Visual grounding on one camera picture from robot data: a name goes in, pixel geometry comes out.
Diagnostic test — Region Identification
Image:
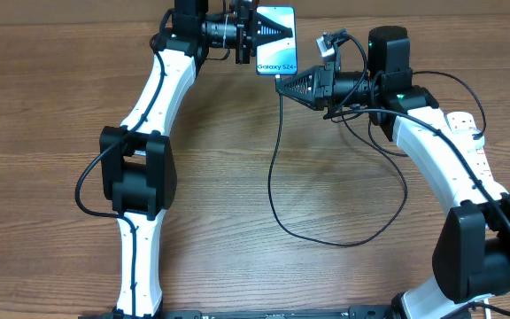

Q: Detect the Samsung Galaxy smartphone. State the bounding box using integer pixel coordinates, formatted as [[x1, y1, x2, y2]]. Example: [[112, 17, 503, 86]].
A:
[[253, 6, 298, 76]]

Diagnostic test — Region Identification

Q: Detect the black USB-C charging cable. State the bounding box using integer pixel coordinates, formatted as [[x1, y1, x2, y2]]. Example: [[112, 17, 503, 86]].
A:
[[267, 71, 487, 248]]

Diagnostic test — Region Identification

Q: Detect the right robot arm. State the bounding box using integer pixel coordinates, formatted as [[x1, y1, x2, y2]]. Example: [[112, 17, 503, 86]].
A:
[[275, 26, 510, 318]]

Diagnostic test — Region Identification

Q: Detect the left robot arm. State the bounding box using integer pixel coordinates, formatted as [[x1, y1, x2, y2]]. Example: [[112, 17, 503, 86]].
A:
[[99, 1, 297, 318]]

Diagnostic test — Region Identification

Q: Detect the white power strip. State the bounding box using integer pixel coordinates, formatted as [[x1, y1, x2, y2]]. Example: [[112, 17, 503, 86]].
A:
[[446, 112, 493, 180]]

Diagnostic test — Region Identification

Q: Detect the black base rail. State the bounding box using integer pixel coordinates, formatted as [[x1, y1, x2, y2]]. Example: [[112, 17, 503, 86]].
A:
[[77, 304, 473, 319]]

